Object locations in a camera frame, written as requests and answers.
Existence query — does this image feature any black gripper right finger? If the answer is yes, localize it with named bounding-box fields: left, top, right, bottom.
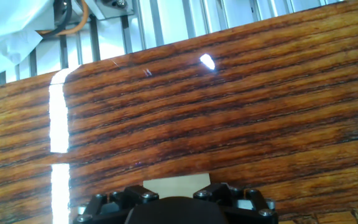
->
left=192, top=182, right=279, bottom=224

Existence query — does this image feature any light wooden block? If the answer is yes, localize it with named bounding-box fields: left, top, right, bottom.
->
left=143, top=173, right=211, bottom=200

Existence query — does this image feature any black cable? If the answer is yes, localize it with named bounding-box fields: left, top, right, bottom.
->
left=40, top=0, right=73, bottom=35

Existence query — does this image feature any metal frame bracket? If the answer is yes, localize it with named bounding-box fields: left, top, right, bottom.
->
left=84, top=0, right=135, bottom=21

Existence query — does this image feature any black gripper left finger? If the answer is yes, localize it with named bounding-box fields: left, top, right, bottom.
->
left=72, top=185, right=160, bottom=224

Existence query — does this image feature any white plastic sheet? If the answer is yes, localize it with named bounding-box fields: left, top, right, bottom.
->
left=0, top=0, right=55, bottom=91

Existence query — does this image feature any wood grain board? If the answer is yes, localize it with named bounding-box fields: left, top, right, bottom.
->
left=0, top=0, right=358, bottom=224

